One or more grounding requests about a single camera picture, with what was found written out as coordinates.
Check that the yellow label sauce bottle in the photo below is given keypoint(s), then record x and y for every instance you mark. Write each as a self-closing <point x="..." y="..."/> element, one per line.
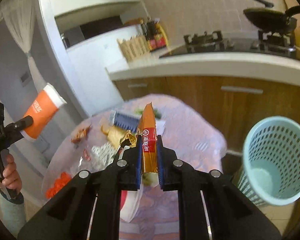
<point x="160" y="37"/>

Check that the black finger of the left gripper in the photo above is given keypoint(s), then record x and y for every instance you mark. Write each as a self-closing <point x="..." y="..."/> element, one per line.
<point x="13" y="130"/>

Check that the yellow fruit peel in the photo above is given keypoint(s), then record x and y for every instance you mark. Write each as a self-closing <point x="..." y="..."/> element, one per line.
<point x="116" y="136"/>

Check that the clear plastic bag red label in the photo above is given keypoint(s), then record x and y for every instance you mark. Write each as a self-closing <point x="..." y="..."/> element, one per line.
<point x="71" y="160"/>

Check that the wooden kitchen cabinet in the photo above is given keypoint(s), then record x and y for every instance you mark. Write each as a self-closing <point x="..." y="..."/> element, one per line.
<point x="231" y="104"/>

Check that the dark soy sauce bottle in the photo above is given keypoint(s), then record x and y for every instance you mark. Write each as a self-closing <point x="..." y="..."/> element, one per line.
<point x="149" y="37"/>

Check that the light blue perforated trash basket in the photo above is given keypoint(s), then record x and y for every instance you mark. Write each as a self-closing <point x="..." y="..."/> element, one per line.
<point x="271" y="162"/>

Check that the person's left hand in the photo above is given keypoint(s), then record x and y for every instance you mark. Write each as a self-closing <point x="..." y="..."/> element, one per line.
<point x="11" y="179"/>

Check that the polka dot white wrapper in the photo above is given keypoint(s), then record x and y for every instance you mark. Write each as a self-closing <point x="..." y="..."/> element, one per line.
<point x="102" y="156"/>

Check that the orange mushroom snack bag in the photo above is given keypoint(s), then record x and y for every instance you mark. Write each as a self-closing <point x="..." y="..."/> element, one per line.
<point x="130" y="200"/>

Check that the small brown snack wrapper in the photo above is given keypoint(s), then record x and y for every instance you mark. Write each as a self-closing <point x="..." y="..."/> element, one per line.
<point x="81" y="135"/>

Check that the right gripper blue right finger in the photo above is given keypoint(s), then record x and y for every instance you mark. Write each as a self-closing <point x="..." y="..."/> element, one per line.
<point x="159" y="161"/>

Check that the green leafy vegetable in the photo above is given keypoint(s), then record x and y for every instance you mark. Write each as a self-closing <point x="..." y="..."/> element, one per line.
<point x="154" y="112"/>

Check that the blue milk carton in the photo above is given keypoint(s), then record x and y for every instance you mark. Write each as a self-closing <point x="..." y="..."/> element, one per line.
<point x="130" y="122"/>

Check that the woven beige basket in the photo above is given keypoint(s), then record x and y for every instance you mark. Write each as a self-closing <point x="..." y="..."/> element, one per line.
<point x="133" y="48"/>

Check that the orange red plastic bag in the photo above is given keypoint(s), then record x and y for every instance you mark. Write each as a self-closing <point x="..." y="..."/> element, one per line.
<point x="59" y="183"/>

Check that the black wok pan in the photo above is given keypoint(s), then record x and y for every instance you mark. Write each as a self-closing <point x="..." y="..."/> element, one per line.
<point x="269" y="20"/>

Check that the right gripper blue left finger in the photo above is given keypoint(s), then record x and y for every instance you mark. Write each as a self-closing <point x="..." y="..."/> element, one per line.
<point x="139" y="161"/>

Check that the black gas stove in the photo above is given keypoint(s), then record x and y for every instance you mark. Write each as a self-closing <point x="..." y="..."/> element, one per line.
<point x="265" y="43"/>

